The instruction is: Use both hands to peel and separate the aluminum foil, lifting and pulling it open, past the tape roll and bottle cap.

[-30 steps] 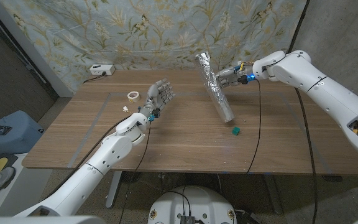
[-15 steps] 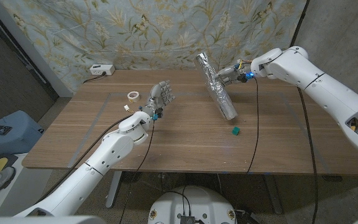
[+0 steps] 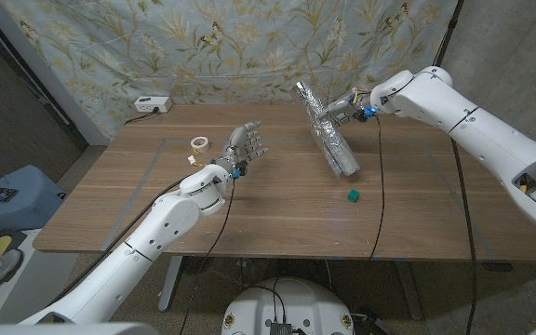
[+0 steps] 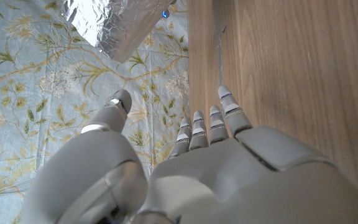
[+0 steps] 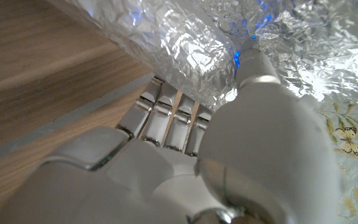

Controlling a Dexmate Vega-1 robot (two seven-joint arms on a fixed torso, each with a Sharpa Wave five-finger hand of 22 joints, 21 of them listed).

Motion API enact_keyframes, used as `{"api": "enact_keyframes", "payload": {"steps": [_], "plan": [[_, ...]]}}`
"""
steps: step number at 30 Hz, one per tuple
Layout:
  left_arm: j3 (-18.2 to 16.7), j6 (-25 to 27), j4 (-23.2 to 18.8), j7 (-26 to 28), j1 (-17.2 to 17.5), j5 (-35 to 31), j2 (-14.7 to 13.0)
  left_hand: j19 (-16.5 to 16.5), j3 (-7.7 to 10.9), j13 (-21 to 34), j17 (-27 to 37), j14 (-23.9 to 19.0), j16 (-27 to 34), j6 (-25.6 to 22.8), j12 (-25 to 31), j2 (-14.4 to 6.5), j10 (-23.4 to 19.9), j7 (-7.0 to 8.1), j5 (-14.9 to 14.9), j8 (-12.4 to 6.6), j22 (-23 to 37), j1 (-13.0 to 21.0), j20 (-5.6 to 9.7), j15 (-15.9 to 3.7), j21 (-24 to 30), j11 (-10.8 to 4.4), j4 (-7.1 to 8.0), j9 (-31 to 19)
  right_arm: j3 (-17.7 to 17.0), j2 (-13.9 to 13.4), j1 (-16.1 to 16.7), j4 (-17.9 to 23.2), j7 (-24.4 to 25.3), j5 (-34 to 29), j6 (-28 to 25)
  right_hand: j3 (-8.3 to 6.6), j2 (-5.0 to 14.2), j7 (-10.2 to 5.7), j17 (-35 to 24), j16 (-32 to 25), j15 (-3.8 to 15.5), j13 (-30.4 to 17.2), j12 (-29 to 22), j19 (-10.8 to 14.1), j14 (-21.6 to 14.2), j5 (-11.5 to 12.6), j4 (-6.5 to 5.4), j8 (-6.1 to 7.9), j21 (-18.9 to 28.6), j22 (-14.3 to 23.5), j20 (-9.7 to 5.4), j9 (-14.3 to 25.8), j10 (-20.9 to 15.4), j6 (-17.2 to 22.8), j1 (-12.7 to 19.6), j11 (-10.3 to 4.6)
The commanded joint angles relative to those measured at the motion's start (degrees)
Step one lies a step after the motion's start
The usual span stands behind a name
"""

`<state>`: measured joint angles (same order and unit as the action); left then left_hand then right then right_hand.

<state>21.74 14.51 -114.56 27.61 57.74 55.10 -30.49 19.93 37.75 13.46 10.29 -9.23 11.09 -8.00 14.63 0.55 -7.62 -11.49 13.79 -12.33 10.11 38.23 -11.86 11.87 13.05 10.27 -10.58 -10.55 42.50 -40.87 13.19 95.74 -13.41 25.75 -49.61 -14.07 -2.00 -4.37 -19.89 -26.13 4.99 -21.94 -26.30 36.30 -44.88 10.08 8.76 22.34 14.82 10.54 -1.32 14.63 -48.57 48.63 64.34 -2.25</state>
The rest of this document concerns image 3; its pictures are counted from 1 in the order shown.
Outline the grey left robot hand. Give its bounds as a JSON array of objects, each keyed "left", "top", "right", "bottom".
[{"left": 211, "top": 120, "right": 270, "bottom": 176}]

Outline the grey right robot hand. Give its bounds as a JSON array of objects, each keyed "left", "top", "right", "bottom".
[{"left": 318, "top": 89, "right": 376, "bottom": 129}]

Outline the aluminum foil roll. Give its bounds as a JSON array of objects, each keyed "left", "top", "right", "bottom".
[{"left": 288, "top": 80, "right": 361, "bottom": 179}]

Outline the white tape roll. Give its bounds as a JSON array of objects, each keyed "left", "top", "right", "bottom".
[{"left": 190, "top": 136, "right": 211, "bottom": 154}]

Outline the white power strip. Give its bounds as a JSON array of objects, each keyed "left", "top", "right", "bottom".
[{"left": 134, "top": 96, "right": 173, "bottom": 114}]

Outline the floral printed backdrop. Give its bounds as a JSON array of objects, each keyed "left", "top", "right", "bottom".
[{"left": 0, "top": 0, "right": 462, "bottom": 141}]

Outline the black backdrop pole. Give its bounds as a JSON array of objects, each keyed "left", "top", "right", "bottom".
[{"left": 430, "top": 0, "right": 464, "bottom": 69}]

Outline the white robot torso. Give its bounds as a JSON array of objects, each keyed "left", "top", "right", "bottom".
[{"left": 221, "top": 277, "right": 356, "bottom": 335}]

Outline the blue plastic bin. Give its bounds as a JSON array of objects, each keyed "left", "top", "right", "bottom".
[{"left": 0, "top": 165, "right": 67, "bottom": 233}]

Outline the black flat device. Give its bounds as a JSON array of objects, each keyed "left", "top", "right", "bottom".
[{"left": 0, "top": 186, "right": 20, "bottom": 204}]

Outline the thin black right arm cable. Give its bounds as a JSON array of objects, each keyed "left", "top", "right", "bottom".
[{"left": 368, "top": 114, "right": 387, "bottom": 262}]

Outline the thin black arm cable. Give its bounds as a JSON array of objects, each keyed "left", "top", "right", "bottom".
[
  {"left": 368, "top": 114, "right": 387, "bottom": 262},
  {"left": 177, "top": 178, "right": 237, "bottom": 335}
]

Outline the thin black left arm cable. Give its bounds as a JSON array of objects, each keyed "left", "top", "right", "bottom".
[{"left": 177, "top": 178, "right": 237, "bottom": 335}]

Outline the black power strip cord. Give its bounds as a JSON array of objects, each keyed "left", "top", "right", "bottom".
[{"left": 124, "top": 107, "right": 160, "bottom": 126}]

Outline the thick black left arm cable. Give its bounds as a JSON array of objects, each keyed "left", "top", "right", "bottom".
[{"left": 56, "top": 155, "right": 204, "bottom": 302}]

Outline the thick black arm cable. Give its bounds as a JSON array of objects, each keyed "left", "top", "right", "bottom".
[
  {"left": 56, "top": 155, "right": 204, "bottom": 302},
  {"left": 449, "top": 138, "right": 478, "bottom": 335}
]

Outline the black torso cable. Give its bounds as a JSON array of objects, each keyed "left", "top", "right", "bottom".
[{"left": 237, "top": 277, "right": 288, "bottom": 325}]

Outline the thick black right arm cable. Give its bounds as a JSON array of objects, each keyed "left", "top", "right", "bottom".
[{"left": 449, "top": 138, "right": 478, "bottom": 335}]

